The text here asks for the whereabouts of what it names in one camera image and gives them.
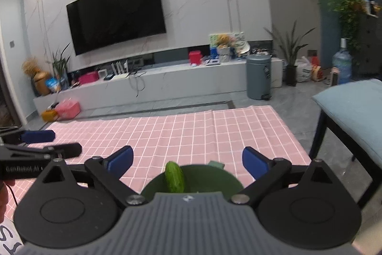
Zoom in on green grass-like potted plant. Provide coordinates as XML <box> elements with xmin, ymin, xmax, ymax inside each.
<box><xmin>49</xmin><ymin>43</ymin><xmax>72</xmax><ymax>85</ymax></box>

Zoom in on leafy green cabinet plant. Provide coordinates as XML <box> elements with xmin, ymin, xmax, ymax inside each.
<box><xmin>327</xmin><ymin>0</ymin><xmax>367</xmax><ymax>58</ymax></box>

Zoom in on yellow box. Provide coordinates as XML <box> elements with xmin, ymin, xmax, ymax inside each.
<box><xmin>41</xmin><ymin>109</ymin><xmax>60</xmax><ymax>122</ymax></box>

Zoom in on grey pedal trash can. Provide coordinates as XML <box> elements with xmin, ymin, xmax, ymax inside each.
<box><xmin>246</xmin><ymin>54</ymin><xmax>272</xmax><ymax>101</ymax></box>

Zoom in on pink box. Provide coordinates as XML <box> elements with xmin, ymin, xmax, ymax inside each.
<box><xmin>78</xmin><ymin>71</ymin><xmax>100</xmax><ymax>85</ymax></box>

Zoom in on white plastic bag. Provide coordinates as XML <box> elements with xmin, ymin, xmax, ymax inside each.
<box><xmin>295</xmin><ymin>56</ymin><xmax>314</xmax><ymax>82</ymax></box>

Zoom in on white marble tv cabinet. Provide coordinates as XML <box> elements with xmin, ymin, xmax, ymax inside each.
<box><xmin>33</xmin><ymin>59</ymin><xmax>282</xmax><ymax>118</ymax></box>

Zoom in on dark storage cabinet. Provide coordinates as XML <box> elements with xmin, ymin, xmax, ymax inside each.
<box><xmin>356</xmin><ymin>11</ymin><xmax>382</xmax><ymax>76</ymax></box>

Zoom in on blue cushioned stool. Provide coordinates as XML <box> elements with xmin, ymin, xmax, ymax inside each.
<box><xmin>310</xmin><ymin>110</ymin><xmax>382</xmax><ymax>209</ymax></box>

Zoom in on pink checkered cloth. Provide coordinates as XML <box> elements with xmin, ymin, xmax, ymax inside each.
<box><xmin>0</xmin><ymin>106</ymin><xmax>312</xmax><ymax>222</ymax></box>

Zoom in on red box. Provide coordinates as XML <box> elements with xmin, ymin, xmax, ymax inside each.
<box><xmin>189</xmin><ymin>50</ymin><xmax>203</xmax><ymax>66</ymax></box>

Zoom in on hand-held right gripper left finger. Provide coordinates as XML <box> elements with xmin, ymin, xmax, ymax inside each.
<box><xmin>39</xmin><ymin>145</ymin><xmax>147</xmax><ymax>208</ymax></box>

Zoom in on blue water bottle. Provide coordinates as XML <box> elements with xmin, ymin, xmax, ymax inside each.
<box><xmin>332</xmin><ymin>38</ymin><xmax>353</xmax><ymax>85</ymax></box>

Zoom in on white printed sheet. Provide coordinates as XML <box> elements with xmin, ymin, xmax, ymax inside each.
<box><xmin>0</xmin><ymin>221</ymin><xmax>23</xmax><ymax>255</ymax></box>

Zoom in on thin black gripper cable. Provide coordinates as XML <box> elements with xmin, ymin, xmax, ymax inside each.
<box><xmin>4</xmin><ymin>183</ymin><xmax>19</xmax><ymax>214</ymax></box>

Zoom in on pile of packaged goods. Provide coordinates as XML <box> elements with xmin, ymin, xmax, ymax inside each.
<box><xmin>209</xmin><ymin>32</ymin><xmax>250</xmax><ymax>63</ymax></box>

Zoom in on long-leaf potted plant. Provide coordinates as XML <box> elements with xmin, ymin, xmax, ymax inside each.
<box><xmin>264</xmin><ymin>20</ymin><xmax>317</xmax><ymax>87</ymax></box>

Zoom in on black flat screen television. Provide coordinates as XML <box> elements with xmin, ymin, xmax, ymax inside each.
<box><xmin>66</xmin><ymin>0</ymin><xmax>167</xmax><ymax>56</ymax></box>

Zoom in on light blue seat cushion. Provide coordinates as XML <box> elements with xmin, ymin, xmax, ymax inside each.
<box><xmin>312</xmin><ymin>79</ymin><xmax>382</xmax><ymax>166</ymax></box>

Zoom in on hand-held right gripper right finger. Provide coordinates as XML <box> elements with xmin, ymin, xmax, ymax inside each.
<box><xmin>231</xmin><ymin>146</ymin><xmax>336</xmax><ymax>208</ymax></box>

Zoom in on pink white stool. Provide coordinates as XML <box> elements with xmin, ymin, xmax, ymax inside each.
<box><xmin>325</xmin><ymin>68</ymin><xmax>341</xmax><ymax>85</ymax></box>

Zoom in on pink plastic basket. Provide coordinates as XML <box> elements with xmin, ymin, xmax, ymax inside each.
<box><xmin>56</xmin><ymin>98</ymin><xmax>81</xmax><ymax>120</ymax></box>

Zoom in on white antenna router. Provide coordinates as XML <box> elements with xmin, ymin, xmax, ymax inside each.
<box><xmin>111</xmin><ymin>59</ymin><xmax>129</xmax><ymax>76</ymax></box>

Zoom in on green bowl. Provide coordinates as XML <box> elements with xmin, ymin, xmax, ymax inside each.
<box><xmin>140</xmin><ymin>161</ymin><xmax>243</xmax><ymax>202</ymax></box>

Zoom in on red orange bag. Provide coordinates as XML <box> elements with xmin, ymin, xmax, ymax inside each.
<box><xmin>310</xmin><ymin>56</ymin><xmax>324</xmax><ymax>81</ymax></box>

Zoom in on black cables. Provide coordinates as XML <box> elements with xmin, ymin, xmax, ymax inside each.
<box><xmin>128</xmin><ymin>70</ymin><xmax>147</xmax><ymax>97</ymax></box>

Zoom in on blue snack bag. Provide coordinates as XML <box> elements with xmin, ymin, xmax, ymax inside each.
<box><xmin>45</xmin><ymin>77</ymin><xmax>62</xmax><ymax>92</ymax></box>

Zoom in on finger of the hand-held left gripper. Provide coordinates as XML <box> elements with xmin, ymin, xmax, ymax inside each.
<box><xmin>0</xmin><ymin>126</ymin><xmax>56</xmax><ymax>144</ymax></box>
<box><xmin>0</xmin><ymin>142</ymin><xmax>82</xmax><ymax>160</ymax></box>

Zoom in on green cucumber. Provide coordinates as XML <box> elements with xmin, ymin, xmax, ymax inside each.
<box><xmin>165</xmin><ymin>162</ymin><xmax>186</xmax><ymax>193</ymax></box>

